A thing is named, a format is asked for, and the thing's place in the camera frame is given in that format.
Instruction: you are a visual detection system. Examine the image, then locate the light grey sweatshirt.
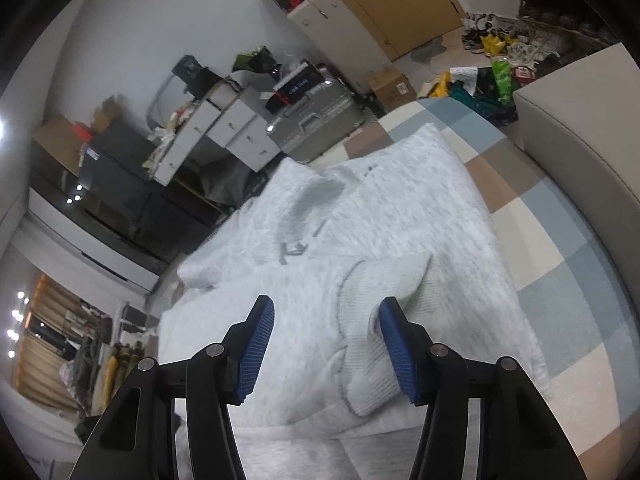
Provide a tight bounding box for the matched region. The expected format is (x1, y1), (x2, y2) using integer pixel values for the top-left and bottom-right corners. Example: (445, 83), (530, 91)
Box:
(158, 125), (550, 479)

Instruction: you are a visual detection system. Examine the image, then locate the checkered bed sheet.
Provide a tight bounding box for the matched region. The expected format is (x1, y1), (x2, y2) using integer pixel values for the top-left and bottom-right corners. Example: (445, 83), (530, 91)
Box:
(311, 98), (639, 479)

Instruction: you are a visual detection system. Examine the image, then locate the black refrigerator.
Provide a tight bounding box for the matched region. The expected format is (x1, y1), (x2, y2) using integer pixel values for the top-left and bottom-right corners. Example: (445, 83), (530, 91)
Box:
(77, 121), (222, 261)

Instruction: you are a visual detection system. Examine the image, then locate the white dressing desk with drawers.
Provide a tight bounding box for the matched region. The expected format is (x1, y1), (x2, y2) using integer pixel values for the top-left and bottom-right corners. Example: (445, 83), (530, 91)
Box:
(143, 78), (281, 186)

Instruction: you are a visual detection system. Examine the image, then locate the silver aluminium suitcase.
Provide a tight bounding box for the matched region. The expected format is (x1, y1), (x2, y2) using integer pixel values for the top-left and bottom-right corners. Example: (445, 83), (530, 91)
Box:
(266, 70), (366, 164)

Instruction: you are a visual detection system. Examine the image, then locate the black box on suitcase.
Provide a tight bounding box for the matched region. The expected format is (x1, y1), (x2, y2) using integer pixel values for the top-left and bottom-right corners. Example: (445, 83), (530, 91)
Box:
(266, 62), (324, 114)

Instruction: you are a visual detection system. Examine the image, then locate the grey bed footboard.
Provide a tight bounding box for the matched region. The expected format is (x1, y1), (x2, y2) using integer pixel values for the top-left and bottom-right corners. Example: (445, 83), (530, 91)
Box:
(514, 44), (639, 302)

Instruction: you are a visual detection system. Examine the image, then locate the dark flower bouquet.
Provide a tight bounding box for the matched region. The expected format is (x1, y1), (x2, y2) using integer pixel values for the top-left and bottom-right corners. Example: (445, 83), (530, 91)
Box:
(231, 46), (281, 81)

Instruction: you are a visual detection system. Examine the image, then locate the white small cabinet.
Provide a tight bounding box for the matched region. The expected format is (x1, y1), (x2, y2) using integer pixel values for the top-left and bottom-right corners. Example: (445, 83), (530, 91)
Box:
(288, 0), (390, 96)

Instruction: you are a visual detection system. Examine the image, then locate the wooden shoe rack with shoes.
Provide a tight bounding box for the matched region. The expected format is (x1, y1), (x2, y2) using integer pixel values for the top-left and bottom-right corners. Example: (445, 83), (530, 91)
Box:
(518, 0), (620, 50)

